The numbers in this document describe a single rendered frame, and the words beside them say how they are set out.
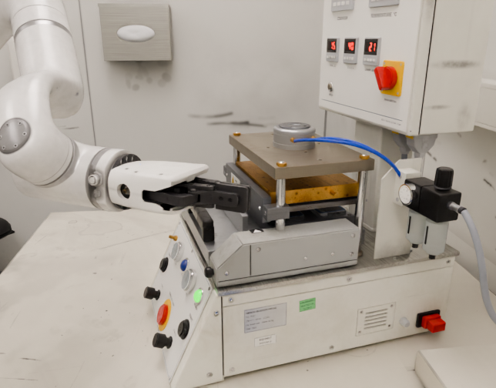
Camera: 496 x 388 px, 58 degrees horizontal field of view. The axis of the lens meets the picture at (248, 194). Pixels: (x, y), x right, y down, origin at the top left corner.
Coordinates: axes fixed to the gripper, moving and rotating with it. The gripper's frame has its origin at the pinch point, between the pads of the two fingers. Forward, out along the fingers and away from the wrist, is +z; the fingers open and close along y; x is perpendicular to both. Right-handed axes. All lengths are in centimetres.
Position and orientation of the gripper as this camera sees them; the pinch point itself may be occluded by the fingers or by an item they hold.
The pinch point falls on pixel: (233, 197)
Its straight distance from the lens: 54.7
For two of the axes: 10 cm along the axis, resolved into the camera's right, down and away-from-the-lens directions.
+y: 3.5, -2.1, 9.1
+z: 9.3, 1.3, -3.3
